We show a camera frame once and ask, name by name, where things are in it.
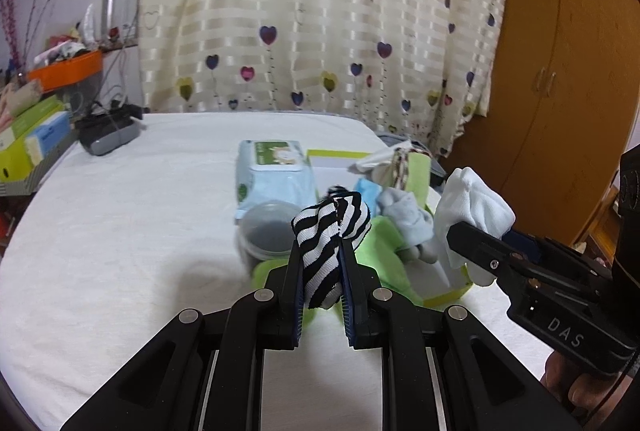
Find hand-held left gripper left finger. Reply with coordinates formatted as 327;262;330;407
60;243;303;431

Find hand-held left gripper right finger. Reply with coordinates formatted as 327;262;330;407
337;238;583;431

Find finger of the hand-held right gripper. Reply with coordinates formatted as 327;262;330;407
501;228;576;262
446;221;541;297

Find plain green cloth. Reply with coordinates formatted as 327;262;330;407
302;216;426;327

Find yellow-green cardboard box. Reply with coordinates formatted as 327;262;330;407
305;148;473;309

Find grey sock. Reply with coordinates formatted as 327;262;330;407
375;188;436;264

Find blue face mask stack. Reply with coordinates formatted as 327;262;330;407
354;177;386;202

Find white plastic bag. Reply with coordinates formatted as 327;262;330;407
347;141;416;177

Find person's right hand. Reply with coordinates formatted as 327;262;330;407
540;348;640;431

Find light green jar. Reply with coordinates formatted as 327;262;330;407
250;260;293;292

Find dark jar with clear lid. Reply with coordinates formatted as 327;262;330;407
234;200;303;279

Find pale blue wet wipes pack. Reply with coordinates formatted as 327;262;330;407
234;140;321;224

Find wooden wardrobe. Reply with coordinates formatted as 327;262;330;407
440;0;640;262

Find black grey headset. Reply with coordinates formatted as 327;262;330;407
75;104;146;157

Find heart print curtain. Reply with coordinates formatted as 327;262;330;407
137;0;508;157

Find blue tissue pack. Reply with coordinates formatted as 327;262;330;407
22;111;71;169

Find lime green file box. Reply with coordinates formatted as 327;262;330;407
0;138;41;184

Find flat green box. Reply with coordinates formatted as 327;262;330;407
0;95;66;147

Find orange storage bin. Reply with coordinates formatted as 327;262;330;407
27;50;103;93

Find beige rolled packet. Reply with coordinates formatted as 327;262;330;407
0;78;43;117

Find pink flower branches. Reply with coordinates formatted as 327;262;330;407
0;0;86;77

